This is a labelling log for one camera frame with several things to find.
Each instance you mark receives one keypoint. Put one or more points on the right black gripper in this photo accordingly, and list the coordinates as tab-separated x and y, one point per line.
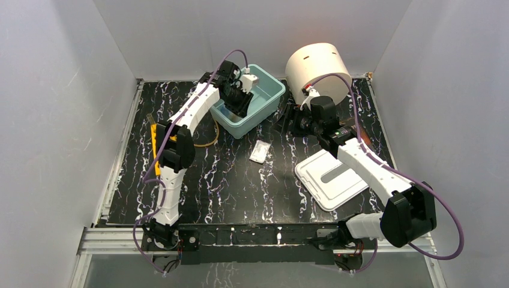
291	113

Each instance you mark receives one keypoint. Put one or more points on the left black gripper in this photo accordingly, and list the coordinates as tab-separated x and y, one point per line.
237	99

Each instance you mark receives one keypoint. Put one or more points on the glass test tube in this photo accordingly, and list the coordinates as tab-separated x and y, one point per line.
150	119

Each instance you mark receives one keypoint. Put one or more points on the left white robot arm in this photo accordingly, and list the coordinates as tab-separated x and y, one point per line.
161	225

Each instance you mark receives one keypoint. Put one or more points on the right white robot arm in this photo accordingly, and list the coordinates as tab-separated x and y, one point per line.
409	208

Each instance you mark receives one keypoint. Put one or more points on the teal plastic bin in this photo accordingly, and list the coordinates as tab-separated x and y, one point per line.
265	101

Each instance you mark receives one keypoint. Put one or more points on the clear plastic packet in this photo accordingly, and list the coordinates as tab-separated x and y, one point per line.
259	152

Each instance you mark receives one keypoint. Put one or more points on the dark book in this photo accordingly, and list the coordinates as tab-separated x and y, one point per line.
349	123

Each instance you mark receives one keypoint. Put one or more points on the cream cylindrical container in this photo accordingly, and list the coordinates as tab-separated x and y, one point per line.
310	63

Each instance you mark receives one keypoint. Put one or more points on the white plastic lid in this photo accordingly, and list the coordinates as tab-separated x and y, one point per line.
330	182

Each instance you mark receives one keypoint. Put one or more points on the yellow test tube rack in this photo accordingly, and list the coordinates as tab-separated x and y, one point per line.
158	132

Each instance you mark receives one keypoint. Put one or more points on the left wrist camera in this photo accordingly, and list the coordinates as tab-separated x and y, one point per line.
248	80

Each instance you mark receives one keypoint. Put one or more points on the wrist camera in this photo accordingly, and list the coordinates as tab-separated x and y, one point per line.
248	80
309	93

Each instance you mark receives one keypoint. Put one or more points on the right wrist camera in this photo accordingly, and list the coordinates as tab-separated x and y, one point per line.
309	93

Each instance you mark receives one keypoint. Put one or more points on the aluminium frame rail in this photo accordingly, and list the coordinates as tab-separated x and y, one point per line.
126	240

